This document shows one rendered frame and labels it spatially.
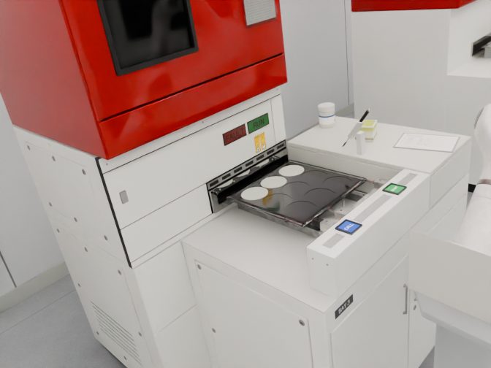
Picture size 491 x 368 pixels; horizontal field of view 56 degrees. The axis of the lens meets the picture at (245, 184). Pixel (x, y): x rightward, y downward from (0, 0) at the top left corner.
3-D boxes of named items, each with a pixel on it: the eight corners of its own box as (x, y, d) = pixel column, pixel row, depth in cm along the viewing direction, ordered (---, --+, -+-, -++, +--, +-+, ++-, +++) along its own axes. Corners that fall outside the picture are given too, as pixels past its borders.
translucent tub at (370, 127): (354, 142, 183) (354, 125, 180) (359, 134, 188) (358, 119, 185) (373, 142, 179) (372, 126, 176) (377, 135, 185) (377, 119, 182)
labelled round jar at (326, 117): (316, 126, 204) (314, 106, 199) (325, 121, 208) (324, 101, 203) (329, 129, 199) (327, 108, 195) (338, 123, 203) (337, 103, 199)
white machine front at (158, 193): (128, 266, 153) (94, 158, 135) (285, 171, 201) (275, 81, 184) (134, 269, 151) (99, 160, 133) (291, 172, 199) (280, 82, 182)
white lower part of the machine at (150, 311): (98, 350, 235) (44, 213, 199) (215, 266, 284) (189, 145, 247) (183, 430, 188) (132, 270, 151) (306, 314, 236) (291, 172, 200)
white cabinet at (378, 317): (218, 396, 200) (179, 242, 163) (343, 278, 257) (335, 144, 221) (342, 496, 157) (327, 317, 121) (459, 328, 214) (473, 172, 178)
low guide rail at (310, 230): (237, 208, 178) (237, 201, 176) (241, 206, 179) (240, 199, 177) (348, 250, 144) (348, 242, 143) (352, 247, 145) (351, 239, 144)
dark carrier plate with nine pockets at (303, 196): (230, 197, 171) (230, 196, 170) (289, 162, 191) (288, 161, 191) (303, 223, 148) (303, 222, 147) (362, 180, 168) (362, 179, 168)
